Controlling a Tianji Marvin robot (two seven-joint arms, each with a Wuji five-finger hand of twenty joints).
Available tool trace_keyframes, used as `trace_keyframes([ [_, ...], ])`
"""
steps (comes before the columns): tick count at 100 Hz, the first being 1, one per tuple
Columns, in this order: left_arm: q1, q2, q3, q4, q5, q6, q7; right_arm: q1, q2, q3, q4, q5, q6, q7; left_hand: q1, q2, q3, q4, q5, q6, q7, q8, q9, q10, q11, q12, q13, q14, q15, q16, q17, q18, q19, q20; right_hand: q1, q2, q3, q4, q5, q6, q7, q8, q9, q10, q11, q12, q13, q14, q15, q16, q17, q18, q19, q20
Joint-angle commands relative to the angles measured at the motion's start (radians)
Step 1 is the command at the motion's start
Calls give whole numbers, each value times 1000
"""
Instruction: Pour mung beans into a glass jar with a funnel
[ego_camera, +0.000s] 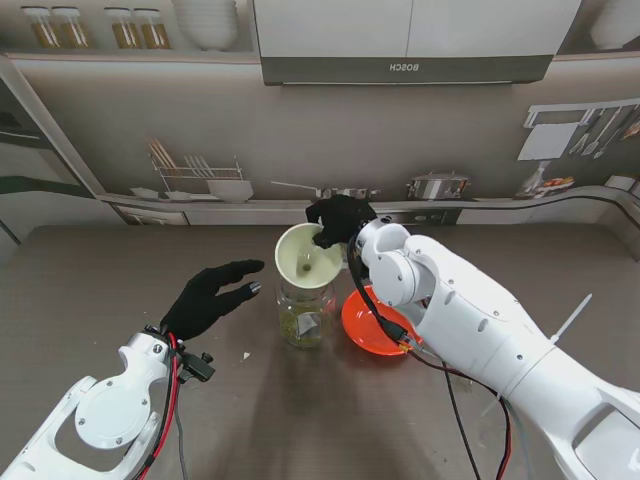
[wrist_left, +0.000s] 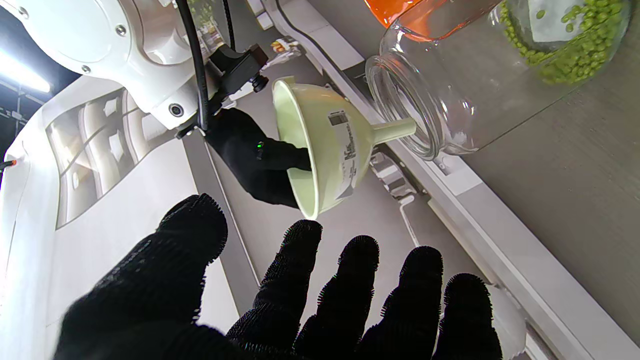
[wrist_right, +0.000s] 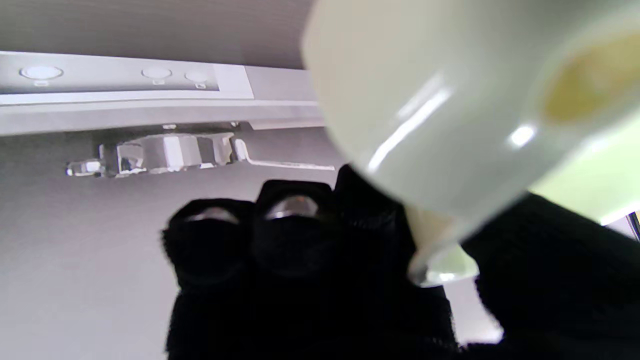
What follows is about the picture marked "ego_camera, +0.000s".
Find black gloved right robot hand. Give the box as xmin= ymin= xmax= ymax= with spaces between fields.
xmin=305 ymin=195 xmax=379 ymax=251

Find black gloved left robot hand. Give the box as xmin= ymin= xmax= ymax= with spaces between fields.
xmin=160 ymin=259 xmax=265 ymax=340

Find red black left arm cables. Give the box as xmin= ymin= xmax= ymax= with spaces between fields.
xmin=132 ymin=333 xmax=189 ymax=480

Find orange plastic bowl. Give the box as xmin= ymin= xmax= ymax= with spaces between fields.
xmin=341 ymin=284 xmax=424 ymax=356

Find clear glass jar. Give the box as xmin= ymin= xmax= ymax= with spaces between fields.
xmin=276 ymin=278 xmax=337 ymax=350

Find white zip tie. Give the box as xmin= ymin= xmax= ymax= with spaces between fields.
xmin=549 ymin=293 xmax=594 ymax=347

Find white Bosch dishwasher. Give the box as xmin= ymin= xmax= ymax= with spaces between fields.
xmin=0 ymin=0 xmax=640 ymax=264

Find cream plastic funnel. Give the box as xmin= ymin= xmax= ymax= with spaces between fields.
xmin=274 ymin=223 xmax=347 ymax=291

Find red black right arm cables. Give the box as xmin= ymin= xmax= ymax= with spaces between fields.
xmin=347 ymin=232 xmax=514 ymax=480

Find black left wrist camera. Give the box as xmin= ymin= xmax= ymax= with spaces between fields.
xmin=179 ymin=352 xmax=216 ymax=384

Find green mung beans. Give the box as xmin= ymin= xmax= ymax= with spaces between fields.
xmin=279 ymin=263 xmax=329 ymax=348

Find red black arm cables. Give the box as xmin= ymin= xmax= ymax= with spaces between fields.
xmin=132 ymin=333 xmax=189 ymax=480
xmin=347 ymin=232 xmax=514 ymax=480

